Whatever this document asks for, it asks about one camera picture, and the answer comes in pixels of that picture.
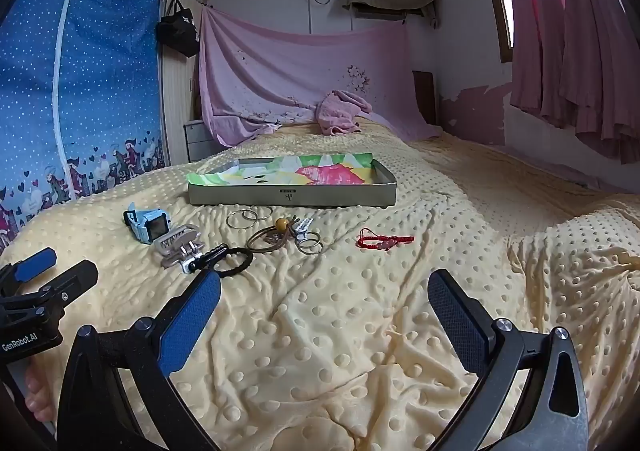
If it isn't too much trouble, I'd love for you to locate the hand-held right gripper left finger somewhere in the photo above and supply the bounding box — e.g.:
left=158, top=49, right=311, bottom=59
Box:
left=56, top=270, right=223, bottom=451

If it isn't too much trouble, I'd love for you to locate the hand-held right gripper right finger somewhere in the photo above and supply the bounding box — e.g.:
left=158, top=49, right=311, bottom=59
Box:
left=427, top=269, right=591, bottom=451

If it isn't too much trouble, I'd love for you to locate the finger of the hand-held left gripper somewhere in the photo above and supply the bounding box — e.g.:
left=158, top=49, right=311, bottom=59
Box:
left=0, top=247, right=58, bottom=303
left=0, top=259, right=100, bottom=328

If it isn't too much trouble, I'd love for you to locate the black hair clip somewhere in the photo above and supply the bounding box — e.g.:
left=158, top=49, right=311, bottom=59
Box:
left=191, top=244, right=231, bottom=271

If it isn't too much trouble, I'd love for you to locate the black hair tie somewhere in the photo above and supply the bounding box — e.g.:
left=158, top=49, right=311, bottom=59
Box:
left=212, top=251, right=254, bottom=279

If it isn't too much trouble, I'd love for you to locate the silver rectangular buckle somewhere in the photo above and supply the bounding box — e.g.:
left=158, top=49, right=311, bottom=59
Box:
left=154, top=224, right=206, bottom=274

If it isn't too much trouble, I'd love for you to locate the red cord bracelet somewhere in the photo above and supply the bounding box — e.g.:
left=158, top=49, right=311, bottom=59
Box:
left=356, top=227, right=416, bottom=252

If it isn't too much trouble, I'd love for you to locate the brown beaded hair tie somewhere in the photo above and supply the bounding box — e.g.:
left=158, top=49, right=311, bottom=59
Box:
left=246, top=217, right=301, bottom=252

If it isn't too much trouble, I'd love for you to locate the grey metal tray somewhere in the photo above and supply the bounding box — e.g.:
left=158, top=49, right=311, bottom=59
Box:
left=187, top=153, right=398, bottom=208

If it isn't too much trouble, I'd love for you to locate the person's left hand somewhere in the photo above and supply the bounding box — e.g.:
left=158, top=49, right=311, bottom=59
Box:
left=22, top=363, right=55, bottom=424

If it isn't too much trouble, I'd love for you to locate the yellow dotted blanket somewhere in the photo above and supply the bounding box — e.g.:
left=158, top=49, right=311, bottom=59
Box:
left=0, top=118, right=640, bottom=451

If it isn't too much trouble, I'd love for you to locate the grey drawer unit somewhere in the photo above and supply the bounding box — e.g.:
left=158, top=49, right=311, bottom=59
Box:
left=183, top=120, right=221, bottom=162

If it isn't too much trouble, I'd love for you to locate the colourful printed cloth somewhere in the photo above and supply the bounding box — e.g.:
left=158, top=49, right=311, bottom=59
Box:
left=187, top=154, right=376, bottom=188

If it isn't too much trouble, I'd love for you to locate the blue fabric wardrobe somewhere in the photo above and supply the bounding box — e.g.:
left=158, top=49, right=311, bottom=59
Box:
left=0, top=0, right=168, bottom=252

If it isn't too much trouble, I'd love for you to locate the beige wooden wardrobe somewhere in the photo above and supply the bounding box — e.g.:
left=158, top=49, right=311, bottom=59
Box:
left=159, top=0, right=208, bottom=166

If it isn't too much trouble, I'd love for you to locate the brown board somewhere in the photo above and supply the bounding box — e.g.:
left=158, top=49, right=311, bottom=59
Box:
left=411, top=71, right=440, bottom=126

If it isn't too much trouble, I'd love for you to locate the crumpled pink towel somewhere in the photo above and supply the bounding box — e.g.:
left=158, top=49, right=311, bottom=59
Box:
left=316, top=90, right=373, bottom=136

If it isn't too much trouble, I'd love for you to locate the black bag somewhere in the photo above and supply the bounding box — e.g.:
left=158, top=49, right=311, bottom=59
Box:
left=156, top=0, right=202, bottom=58

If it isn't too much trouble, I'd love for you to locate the pink hanging sheet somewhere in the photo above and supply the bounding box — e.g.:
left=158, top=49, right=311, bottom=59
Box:
left=198, top=6, right=443, bottom=148

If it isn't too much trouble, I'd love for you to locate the pink curtain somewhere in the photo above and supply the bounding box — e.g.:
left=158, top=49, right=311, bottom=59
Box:
left=487, top=0, right=576, bottom=129
left=555, top=0, right=640, bottom=166

